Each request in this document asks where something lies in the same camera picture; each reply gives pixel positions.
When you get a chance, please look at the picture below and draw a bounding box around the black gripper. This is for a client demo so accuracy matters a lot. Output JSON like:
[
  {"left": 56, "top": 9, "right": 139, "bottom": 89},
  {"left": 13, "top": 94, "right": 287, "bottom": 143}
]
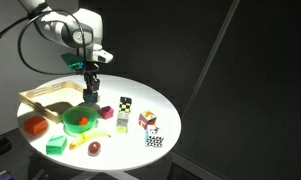
[{"left": 83, "top": 62, "right": 101, "bottom": 93}]

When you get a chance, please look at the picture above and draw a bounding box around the pink block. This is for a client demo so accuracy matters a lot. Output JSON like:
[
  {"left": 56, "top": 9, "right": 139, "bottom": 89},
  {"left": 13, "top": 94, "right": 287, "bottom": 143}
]
[{"left": 99, "top": 105, "right": 115, "bottom": 120}]

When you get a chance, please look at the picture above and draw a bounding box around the black checkered block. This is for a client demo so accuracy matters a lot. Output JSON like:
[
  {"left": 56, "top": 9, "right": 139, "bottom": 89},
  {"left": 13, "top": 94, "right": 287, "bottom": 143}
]
[{"left": 118, "top": 96, "right": 133, "bottom": 114}]

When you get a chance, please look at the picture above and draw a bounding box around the grey and yellow block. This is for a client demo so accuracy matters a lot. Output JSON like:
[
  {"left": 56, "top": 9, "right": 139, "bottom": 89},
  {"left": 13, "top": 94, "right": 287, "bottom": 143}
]
[{"left": 115, "top": 111, "right": 130, "bottom": 134}]

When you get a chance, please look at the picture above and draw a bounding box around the orange block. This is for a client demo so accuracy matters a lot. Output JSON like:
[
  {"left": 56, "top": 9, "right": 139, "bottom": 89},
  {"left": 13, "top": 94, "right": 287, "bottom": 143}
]
[{"left": 23, "top": 115, "right": 48, "bottom": 136}]

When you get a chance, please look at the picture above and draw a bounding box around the green block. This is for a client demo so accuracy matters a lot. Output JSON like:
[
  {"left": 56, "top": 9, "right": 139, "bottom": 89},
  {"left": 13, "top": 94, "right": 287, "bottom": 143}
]
[{"left": 45, "top": 135, "right": 68, "bottom": 156}]

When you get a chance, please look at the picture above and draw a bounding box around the black and white patterned block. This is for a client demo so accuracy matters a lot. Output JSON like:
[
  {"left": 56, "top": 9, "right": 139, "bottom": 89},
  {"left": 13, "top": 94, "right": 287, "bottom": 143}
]
[{"left": 144, "top": 124, "right": 165, "bottom": 148}]

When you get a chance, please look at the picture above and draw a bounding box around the small orange ball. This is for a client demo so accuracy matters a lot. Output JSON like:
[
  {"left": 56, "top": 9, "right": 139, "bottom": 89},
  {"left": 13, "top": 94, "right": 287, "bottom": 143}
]
[{"left": 78, "top": 116, "right": 89, "bottom": 126}]

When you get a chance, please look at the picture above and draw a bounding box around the green plastic bowl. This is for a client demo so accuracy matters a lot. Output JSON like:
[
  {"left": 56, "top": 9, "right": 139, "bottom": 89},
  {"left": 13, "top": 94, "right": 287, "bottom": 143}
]
[{"left": 61, "top": 105, "right": 100, "bottom": 135}]

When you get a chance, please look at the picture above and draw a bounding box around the yellow toy banana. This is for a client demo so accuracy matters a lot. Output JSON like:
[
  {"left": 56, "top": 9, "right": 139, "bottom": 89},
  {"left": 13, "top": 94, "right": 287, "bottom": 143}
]
[{"left": 68, "top": 129, "right": 112, "bottom": 151}]

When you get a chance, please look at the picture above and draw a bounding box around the wooden slatted tray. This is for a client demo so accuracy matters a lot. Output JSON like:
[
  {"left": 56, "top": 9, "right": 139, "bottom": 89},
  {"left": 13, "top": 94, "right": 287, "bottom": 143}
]
[{"left": 18, "top": 80, "right": 101, "bottom": 124}]

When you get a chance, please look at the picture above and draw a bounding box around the dark red toy plum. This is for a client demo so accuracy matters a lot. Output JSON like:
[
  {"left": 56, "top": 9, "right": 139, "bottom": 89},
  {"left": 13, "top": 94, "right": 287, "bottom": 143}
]
[{"left": 87, "top": 141, "right": 102, "bottom": 157}]

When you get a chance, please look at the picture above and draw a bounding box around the multicolour cube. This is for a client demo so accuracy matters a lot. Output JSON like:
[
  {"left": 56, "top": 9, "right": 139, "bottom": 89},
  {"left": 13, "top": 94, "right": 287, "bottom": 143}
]
[{"left": 138, "top": 110, "right": 158, "bottom": 130}]

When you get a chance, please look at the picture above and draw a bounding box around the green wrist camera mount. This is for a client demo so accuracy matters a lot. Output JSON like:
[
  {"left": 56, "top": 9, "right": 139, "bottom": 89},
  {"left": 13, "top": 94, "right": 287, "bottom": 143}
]
[{"left": 60, "top": 52, "right": 86, "bottom": 73}]

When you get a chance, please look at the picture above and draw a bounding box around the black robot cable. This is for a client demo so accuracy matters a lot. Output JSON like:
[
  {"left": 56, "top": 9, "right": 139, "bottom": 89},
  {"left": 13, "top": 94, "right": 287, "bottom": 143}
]
[{"left": 0, "top": 9, "right": 101, "bottom": 76}]

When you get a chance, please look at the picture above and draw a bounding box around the white table pedestal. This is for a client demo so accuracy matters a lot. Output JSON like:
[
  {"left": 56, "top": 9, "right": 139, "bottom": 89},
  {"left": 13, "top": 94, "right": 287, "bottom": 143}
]
[{"left": 71, "top": 170, "right": 139, "bottom": 180}]

